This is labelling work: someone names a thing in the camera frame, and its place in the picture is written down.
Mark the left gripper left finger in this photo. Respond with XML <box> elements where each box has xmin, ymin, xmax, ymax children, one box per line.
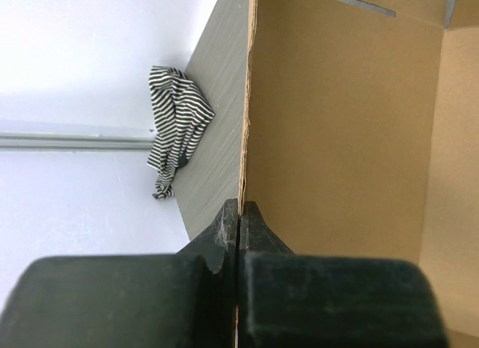
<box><xmin>1</xmin><ymin>199</ymin><xmax>239</xmax><ymax>347</ymax></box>

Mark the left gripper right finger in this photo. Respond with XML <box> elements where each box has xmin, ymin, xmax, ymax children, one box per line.
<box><xmin>238</xmin><ymin>201</ymin><xmax>450</xmax><ymax>347</ymax></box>

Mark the brown cardboard box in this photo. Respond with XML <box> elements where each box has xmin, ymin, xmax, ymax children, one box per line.
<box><xmin>242</xmin><ymin>0</ymin><xmax>478</xmax><ymax>347</ymax></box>

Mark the black white striped cloth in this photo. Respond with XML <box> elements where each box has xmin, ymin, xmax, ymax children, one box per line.
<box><xmin>147</xmin><ymin>66</ymin><xmax>215</xmax><ymax>201</ymax></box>

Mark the left aluminium corner post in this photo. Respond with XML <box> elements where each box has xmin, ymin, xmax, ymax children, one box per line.
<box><xmin>1</xmin><ymin>120</ymin><xmax>156</xmax><ymax>151</ymax></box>

